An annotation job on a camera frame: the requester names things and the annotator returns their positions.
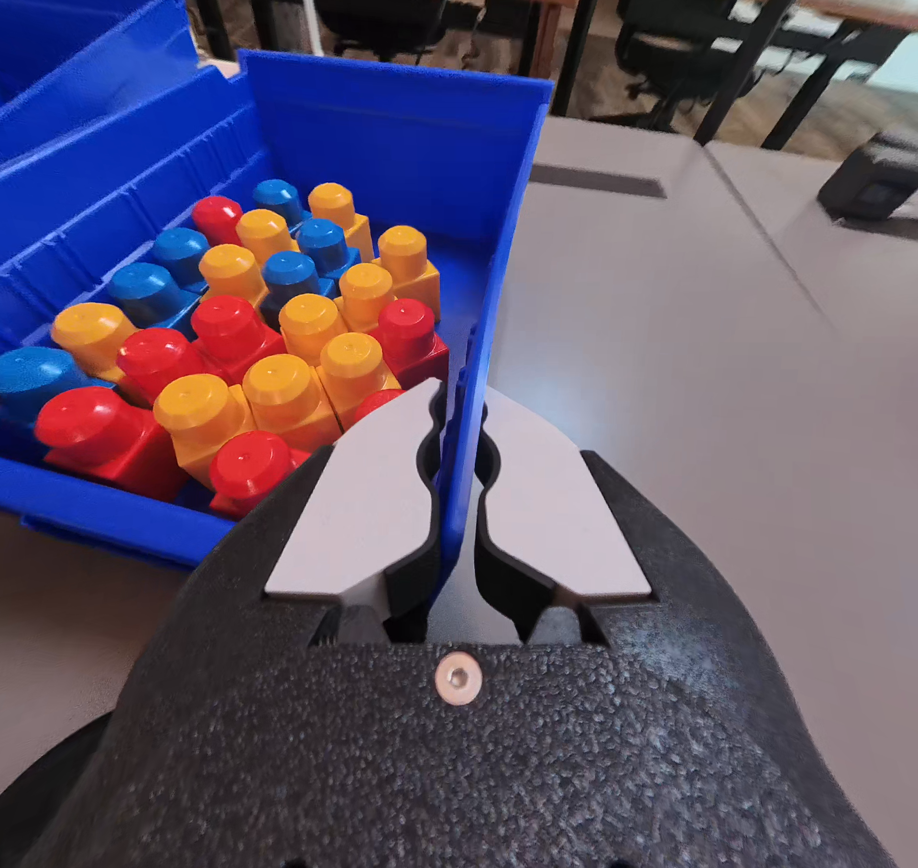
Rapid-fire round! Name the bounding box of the blue plastic bin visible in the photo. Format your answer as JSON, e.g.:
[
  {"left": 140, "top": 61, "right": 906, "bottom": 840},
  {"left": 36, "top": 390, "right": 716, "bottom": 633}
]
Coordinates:
[
  {"left": 0, "top": 49, "right": 555, "bottom": 625},
  {"left": 0, "top": 0, "right": 203, "bottom": 166}
]

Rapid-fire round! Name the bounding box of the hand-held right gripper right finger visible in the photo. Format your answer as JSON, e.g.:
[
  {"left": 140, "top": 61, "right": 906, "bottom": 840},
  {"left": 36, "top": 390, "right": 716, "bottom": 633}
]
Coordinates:
[{"left": 473, "top": 384, "right": 654, "bottom": 644}]

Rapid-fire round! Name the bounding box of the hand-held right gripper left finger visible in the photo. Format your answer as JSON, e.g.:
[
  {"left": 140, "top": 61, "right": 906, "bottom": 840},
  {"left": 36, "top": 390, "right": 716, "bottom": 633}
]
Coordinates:
[{"left": 264, "top": 378, "right": 446, "bottom": 644}]

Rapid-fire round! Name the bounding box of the pile of mega blocks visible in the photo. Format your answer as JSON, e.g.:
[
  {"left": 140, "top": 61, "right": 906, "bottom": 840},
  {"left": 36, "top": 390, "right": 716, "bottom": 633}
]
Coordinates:
[{"left": 0, "top": 178, "right": 451, "bottom": 521}]

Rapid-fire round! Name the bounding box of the small black box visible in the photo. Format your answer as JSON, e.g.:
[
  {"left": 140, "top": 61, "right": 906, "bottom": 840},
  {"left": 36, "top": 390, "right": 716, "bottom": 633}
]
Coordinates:
[{"left": 818, "top": 132, "right": 918, "bottom": 222}]

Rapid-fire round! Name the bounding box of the black stand pole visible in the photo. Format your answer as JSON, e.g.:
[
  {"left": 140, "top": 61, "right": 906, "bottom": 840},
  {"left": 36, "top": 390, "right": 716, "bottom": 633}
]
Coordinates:
[{"left": 551, "top": 0, "right": 612, "bottom": 117}]

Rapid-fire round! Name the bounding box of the black office chair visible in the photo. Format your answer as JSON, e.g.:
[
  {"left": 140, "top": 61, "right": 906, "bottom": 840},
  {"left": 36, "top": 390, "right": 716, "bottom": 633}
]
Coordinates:
[
  {"left": 615, "top": 0, "right": 763, "bottom": 132},
  {"left": 316, "top": 0, "right": 489, "bottom": 66}
]

